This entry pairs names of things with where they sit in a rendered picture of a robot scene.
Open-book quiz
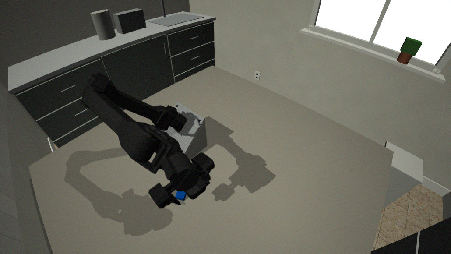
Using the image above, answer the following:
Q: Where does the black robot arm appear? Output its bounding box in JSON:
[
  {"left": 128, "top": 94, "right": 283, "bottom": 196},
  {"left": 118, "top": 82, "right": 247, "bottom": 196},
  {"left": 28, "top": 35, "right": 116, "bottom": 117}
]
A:
[{"left": 81, "top": 73, "right": 211, "bottom": 199}]

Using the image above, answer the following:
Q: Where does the blue rectangular block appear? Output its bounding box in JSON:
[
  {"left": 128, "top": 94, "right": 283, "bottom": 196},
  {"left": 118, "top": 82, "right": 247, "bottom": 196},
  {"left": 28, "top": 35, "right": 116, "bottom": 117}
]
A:
[{"left": 175, "top": 191, "right": 187, "bottom": 201}]

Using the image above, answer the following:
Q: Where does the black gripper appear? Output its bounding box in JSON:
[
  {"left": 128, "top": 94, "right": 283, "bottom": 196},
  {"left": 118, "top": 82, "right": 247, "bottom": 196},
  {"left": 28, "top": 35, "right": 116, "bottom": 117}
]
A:
[{"left": 148, "top": 152, "right": 215, "bottom": 208}]

